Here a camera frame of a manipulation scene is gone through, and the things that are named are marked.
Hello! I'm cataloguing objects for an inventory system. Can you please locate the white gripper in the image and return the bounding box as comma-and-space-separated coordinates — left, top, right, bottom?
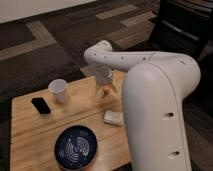
95, 65, 118, 99

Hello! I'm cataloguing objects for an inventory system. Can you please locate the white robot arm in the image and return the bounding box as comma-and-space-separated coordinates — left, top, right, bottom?
84, 40, 201, 171

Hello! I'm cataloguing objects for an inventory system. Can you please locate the white sponge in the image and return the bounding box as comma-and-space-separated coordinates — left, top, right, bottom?
104, 110, 123, 125

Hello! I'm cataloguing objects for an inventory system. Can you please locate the white paper cup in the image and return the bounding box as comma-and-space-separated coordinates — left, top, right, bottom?
48, 79, 69, 103

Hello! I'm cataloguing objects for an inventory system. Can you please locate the dark blue patterned bowl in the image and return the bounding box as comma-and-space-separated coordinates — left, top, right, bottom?
54, 125, 98, 171

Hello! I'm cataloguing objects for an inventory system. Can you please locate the black smartphone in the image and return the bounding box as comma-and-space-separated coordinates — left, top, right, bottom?
31, 97, 51, 114

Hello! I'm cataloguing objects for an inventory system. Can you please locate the black furniture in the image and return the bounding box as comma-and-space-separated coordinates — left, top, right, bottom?
148, 0, 213, 59

